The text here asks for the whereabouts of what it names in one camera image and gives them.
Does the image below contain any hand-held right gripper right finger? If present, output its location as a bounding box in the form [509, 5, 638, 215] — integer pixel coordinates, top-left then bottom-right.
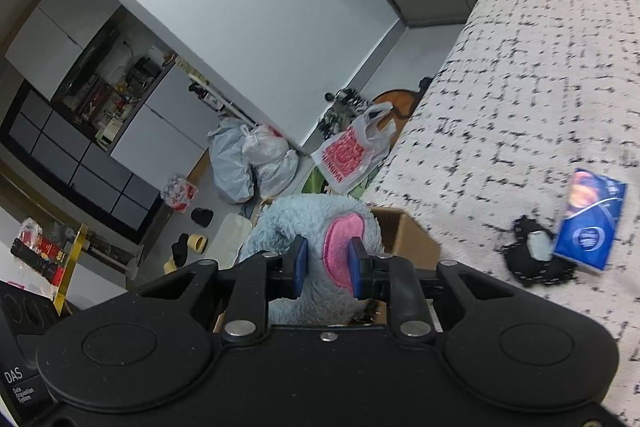
[347, 237, 556, 340]

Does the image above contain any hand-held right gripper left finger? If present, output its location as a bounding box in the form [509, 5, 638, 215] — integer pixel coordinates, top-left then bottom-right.
[135, 234, 311, 340]

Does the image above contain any light blue plush toy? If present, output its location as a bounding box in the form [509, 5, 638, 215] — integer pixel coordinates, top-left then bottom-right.
[239, 193, 386, 327]

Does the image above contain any brown cardboard box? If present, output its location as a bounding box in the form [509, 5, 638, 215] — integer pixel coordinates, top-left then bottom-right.
[215, 206, 443, 333]

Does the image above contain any white floor mat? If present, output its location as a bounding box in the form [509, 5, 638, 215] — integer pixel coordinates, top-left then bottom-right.
[210, 213, 253, 268]

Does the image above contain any green leaf mat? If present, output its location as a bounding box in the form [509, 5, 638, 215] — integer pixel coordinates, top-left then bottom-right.
[302, 167, 373, 200]

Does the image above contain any white plastic bag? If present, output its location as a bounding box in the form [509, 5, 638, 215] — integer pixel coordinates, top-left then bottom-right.
[241, 124, 301, 198]

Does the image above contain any red printed plastic bag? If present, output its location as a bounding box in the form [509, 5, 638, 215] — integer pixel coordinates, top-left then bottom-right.
[311, 102, 393, 195]

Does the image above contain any yellow metal stand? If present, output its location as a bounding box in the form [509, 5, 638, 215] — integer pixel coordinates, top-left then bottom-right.
[54, 223, 90, 315]

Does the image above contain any grey plastic bag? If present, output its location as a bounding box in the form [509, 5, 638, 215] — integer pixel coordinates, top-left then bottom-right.
[207, 117, 256, 202]

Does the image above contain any red black package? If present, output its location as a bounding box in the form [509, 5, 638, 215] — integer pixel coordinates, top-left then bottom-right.
[10, 217, 71, 298]

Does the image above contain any red white snack pack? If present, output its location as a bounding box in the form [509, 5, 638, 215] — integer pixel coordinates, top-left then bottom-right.
[161, 174, 199, 212]

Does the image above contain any black lace cloth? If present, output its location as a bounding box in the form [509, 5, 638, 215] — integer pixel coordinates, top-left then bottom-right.
[501, 216, 578, 289]

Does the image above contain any brown round wooden object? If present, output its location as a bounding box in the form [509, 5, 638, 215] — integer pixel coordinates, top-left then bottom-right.
[372, 89, 418, 142]

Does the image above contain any white kitchen cabinet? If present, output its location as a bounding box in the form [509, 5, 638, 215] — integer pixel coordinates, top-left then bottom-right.
[110, 62, 236, 190]

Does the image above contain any dark grey drawer cabinet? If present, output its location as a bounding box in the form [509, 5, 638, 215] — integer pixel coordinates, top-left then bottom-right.
[0, 87, 163, 238]

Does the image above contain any blue snack packet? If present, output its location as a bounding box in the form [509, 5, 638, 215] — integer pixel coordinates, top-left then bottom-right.
[552, 168, 628, 272]

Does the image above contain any white black patterned bed sheet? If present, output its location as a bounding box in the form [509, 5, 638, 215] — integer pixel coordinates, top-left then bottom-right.
[360, 0, 640, 408]

